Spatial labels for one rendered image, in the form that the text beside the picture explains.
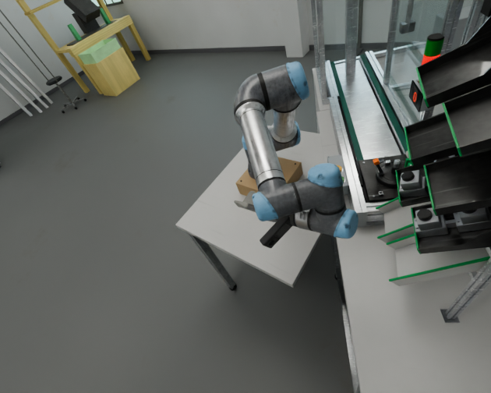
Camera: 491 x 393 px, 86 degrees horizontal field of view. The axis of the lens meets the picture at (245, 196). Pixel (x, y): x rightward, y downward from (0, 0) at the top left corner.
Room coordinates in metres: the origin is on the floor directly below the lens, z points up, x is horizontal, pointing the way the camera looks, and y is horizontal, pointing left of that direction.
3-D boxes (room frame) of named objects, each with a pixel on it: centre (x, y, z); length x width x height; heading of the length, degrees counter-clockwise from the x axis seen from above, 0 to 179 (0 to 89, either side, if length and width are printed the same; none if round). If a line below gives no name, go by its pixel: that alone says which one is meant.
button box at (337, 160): (0.82, -0.44, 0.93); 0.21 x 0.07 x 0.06; 159
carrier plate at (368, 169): (0.66, -0.61, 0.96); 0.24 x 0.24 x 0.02; 69
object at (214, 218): (1.00, -0.17, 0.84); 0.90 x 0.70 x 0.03; 129
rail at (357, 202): (0.98, -0.57, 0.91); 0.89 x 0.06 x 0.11; 159
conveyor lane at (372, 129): (0.93, -0.74, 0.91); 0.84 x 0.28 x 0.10; 159
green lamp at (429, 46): (0.80, -0.79, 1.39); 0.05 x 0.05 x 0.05
